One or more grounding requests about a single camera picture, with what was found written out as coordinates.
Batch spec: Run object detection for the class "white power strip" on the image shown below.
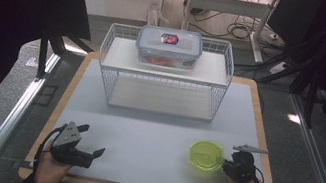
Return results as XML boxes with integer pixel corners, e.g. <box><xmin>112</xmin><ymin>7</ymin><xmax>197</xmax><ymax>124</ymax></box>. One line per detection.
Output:
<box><xmin>268</xmin><ymin>59</ymin><xmax>290</xmax><ymax>78</ymax></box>

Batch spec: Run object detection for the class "clear spray bottle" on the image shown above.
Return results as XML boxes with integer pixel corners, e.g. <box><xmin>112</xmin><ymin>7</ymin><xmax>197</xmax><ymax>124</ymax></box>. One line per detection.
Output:
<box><xmin>144</xmin><ymin>0</ymin><xmax>173</xmax><ymax>29</ymax></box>

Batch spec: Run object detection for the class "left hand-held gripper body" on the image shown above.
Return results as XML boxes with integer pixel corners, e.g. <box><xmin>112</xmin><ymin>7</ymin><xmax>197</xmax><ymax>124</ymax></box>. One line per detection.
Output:
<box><xmin>47</xmin><ymin>118</ymin><xmax>100</xmax><ymax>170</ymax></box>

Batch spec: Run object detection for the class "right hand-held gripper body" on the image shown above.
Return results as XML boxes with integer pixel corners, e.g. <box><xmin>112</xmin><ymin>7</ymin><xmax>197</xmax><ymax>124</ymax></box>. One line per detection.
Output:
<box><xmin>221</xmin><ymin>141</ymin><xmax>271</xmax><ymax>183</ymax></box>

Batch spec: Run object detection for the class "person's left hand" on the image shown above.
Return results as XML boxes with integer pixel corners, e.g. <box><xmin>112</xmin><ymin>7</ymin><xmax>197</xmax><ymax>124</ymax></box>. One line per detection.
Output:
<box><xmin>32</xmin><ymin>150</ymin><xmax>74</xmax><ymax>183</ymax></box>

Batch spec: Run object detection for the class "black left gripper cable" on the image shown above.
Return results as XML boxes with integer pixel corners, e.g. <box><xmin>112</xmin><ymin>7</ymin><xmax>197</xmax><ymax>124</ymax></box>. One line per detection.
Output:
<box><xmin>32</xmin><ymin>120</ymin><xmax>67</xmax><ymax>173</ymax></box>

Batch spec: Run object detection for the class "clear plastic food container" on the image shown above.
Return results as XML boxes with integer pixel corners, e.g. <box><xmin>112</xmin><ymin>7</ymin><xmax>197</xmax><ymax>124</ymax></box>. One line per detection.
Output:
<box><xmin>132</xmin><ymin>22</ymin><xmax>206</xmax><ymax>75</ymax></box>

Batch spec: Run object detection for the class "black metal stand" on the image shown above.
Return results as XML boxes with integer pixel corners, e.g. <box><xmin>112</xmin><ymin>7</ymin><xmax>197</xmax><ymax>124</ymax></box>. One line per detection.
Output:
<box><xmin>32</xmin><ymin>28</ymin><xmax>97</xmax><ymax>88</ymax></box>
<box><xmin>282</xmin><ymin>65</ymin><xmax>325</xmax><ymax>130</ymax></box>

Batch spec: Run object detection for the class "white wire shelf rack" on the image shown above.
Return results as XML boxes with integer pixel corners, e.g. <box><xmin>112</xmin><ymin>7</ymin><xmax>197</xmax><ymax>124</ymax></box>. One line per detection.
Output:
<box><xmin>90</xmin><ymin>18</ymin><xmax>241</xmax><ymax>128</ymax></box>

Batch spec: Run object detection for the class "green translucent plastic cup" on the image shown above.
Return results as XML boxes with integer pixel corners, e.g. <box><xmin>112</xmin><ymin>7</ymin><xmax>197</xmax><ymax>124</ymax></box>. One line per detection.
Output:
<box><xmin>185</xmin><ymin>137</ymin><xmax>229</xmax><ymax>175</ymax></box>

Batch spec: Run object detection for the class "small white adapter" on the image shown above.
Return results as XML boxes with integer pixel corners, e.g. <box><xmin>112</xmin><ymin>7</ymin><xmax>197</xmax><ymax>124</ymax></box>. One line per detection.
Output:
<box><xmin>267</xmin><ymin>31</ymin><xmax>280</xmax><ymax>43</ymax></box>

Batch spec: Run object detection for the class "tangle of black floor cables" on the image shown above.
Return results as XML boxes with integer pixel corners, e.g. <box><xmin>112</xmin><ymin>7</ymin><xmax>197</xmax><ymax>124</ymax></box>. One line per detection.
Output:
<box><xmin>188</xmin><ymin>5</ymin><xmax>268</xmax><ymax>46</ymax></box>

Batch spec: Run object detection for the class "dark monitor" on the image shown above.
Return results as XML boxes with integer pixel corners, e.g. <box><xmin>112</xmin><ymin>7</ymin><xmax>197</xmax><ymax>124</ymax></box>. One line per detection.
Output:
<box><xmin>263</xmin><ymin>0</ymin><xmax>323</xmax><ymax>50</ymax></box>

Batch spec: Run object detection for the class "white metal desk frame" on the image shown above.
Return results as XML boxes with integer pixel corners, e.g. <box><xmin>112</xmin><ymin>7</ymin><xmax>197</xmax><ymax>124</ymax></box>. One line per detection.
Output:
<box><xmin>176</xmin><ymin>0</ymin><xmax>283</xmax><ymax>66</ymax></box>

